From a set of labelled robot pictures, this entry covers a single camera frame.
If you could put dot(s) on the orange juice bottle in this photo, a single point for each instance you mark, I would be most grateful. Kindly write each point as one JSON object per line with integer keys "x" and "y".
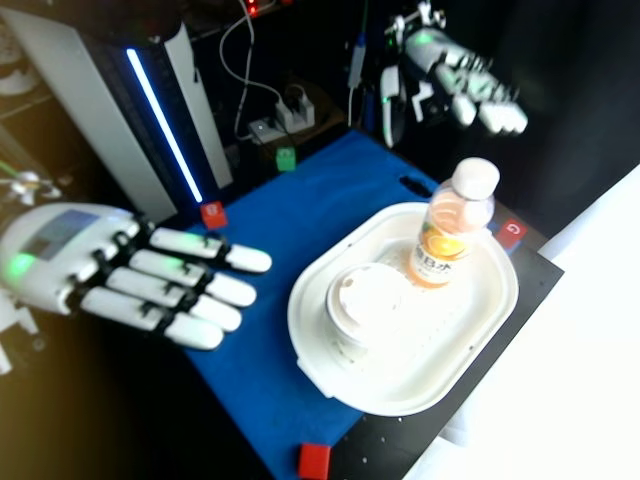
{"x": 440, "y": 250}

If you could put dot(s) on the white lidded cup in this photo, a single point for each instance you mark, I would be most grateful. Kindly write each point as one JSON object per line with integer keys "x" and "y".
{"x": 365, "y": 295}

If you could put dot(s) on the white oval tray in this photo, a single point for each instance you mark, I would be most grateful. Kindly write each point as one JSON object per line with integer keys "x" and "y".
{"x": 430, "y": 350}

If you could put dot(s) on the white tower blue light strip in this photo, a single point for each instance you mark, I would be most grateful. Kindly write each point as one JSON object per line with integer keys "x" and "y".
{"x": 75, "y": 100}

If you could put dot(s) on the small red letter cube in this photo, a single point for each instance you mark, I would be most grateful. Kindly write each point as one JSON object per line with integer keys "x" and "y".
{"x": 215, "y": 216}

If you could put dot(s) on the white power adapter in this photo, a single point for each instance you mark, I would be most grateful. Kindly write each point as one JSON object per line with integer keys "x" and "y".
{"x": 262, "y": 131}

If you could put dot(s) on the green cube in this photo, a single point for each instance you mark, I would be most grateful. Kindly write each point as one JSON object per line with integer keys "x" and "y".
{"x": 286, "y": 160}

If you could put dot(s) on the blue table mat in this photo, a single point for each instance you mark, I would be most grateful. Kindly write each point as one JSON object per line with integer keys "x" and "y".
{"x": 300, "y": 210}

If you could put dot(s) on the black device red lights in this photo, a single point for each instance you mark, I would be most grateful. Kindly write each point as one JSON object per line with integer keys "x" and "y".
{"x": 252, "y": 7}

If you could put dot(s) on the plain red cube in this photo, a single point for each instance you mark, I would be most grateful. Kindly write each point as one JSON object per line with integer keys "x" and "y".
{"x": 314, "y": 460}

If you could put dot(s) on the red cube with letter G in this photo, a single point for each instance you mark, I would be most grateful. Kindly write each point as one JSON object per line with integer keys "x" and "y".
{"x": 514, "y": 233}

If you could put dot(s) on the white backdrop sheet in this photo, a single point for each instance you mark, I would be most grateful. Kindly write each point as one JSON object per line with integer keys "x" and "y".
{"x": 575, "y": 350}

